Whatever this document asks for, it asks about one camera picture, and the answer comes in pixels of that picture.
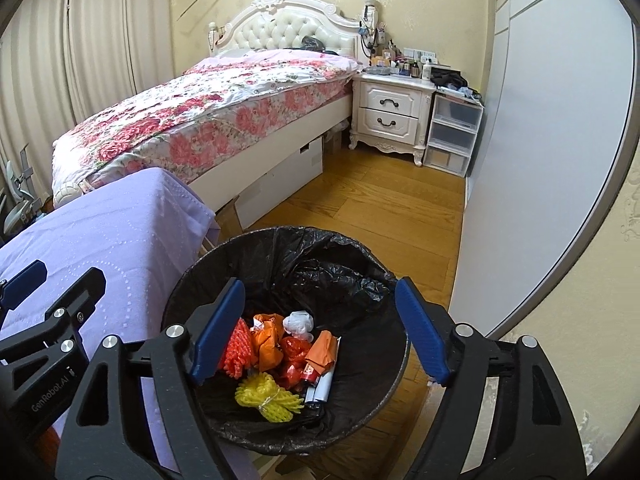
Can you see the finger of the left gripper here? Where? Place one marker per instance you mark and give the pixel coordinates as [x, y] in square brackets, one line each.
[17, 289]
[61, 322]

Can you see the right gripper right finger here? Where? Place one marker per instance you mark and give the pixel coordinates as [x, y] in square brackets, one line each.
[533, 433]

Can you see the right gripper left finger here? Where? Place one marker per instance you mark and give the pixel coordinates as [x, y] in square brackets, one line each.
[107, 434]

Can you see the orange-red foam net ball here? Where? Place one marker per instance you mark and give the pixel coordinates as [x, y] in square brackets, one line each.
[239, 354]

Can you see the yellow foam net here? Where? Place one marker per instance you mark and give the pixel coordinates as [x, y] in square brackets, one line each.
[274, 403]

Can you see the orange plastic bag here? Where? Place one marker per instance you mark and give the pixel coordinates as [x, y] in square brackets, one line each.
[266, 333]

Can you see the red plastic bag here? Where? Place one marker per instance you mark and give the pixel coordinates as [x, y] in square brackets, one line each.
[294, 352]

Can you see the white blue tube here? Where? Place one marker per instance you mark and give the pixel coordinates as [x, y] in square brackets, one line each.
[319, 393]

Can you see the white tissue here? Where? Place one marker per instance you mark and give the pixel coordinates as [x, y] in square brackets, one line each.
[299, 324]

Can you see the red bottle black cap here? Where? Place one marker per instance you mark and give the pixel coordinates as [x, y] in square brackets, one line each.
[311, 374]

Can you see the black bag lined trash bin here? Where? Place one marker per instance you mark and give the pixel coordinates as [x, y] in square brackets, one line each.
[345, 289]

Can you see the grey office chair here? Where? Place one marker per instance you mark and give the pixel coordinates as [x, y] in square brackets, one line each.
[27, 204]

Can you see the purple dotted tablecloth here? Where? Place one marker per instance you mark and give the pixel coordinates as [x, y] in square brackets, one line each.
[142, 232]

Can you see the floral pink quilt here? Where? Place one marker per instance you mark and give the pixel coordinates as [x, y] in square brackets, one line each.
[216, 109]

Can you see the beige curtains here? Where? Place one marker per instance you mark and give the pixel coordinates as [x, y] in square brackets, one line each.
[64, 60]

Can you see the white under-bed box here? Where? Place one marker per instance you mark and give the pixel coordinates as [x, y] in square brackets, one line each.
[281, 182]

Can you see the clear plastic drawer unit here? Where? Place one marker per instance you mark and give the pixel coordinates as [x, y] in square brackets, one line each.
[452, 132]

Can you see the white sliding wardrobe door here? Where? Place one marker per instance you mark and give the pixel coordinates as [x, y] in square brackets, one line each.
[563, 81]

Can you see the white two-drawer nightstand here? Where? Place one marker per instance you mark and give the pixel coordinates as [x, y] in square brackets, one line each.
[391, 113]

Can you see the white bed tufted headboard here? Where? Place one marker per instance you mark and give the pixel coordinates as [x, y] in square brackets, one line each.
[271, 25]

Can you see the black clothes pile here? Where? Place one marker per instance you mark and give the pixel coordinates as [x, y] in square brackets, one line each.
[447, 77]

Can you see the black item on bed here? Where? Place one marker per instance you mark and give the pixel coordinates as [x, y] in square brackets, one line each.
[314, 44]

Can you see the bottles clutter on nightstand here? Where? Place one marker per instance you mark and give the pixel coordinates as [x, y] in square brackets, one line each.
[384, 56]

